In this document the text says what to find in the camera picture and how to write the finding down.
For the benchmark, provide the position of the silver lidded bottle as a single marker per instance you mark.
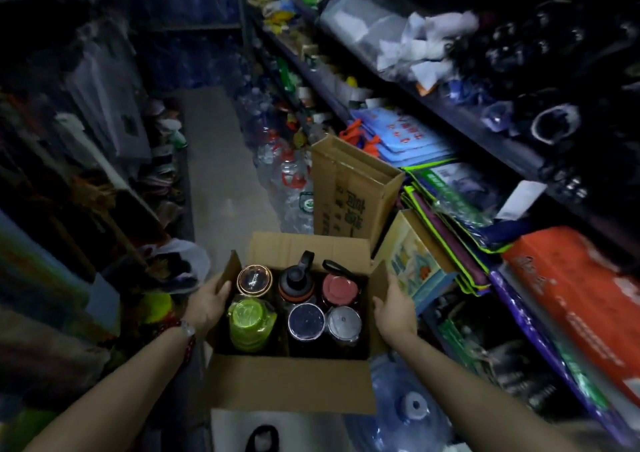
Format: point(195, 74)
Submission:
point(344, 325)

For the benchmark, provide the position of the person's right forearm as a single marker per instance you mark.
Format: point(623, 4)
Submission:
point(467, 399)

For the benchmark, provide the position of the purple packaged mat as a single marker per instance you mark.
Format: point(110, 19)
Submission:
point(555, 356)

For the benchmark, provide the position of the stack of blue printed bags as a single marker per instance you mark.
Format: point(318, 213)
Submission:
point(400, 136)

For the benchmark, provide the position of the person's right hand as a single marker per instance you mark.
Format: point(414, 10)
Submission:
point(396, 311)

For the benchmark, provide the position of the person's left hand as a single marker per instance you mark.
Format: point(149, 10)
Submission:
point(202, 304)

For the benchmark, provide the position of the brown cardboard box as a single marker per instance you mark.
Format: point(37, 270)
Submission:
point(295, 366)

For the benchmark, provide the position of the person's left thumb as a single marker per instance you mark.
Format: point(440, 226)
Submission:
point(224, 286)

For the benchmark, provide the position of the red lidded bottle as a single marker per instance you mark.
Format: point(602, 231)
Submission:
point(340, 289)

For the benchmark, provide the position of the stack of green-edged bags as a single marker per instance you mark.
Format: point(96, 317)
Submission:
point(455, 216)

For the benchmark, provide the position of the person's right thumb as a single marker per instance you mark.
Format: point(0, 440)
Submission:
point(380, 303)

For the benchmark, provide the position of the bottle with copper rimmed lid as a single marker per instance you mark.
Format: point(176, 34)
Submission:
point(254, 280)

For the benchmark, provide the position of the group of clear water bottles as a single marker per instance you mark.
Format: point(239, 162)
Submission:
point(280, 156)

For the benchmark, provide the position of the metal shelf rack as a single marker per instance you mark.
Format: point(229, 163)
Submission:
point(450, 131)

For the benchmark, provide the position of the colourful illustrated box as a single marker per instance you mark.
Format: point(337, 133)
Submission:
point(415, 261)

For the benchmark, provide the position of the tall printed cardboard box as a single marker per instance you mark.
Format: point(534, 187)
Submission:
point(350, 191)

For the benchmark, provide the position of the white plastic bag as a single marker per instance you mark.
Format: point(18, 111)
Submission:
point(175, 261)

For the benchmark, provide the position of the pile of white packets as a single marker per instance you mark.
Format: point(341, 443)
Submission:
point(415, 41)

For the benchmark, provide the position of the dark blue lidded bottle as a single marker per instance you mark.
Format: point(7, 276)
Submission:
point(306, 321)

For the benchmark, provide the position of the pile of black packaged goods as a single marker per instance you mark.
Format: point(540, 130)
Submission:
point(560, 91)

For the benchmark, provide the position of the person's left forearm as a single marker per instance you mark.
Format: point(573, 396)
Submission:
point(107, 394)

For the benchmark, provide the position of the orange packaged box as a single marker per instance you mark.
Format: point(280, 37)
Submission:
point(580, 296)

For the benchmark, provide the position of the white paper tag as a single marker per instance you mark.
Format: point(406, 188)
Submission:
point(521, 199)

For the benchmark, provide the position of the green lidded bottle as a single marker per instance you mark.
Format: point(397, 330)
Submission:
point(251, 324)

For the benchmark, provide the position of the large blue water jug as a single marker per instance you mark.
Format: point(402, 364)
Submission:
point(395, 406)

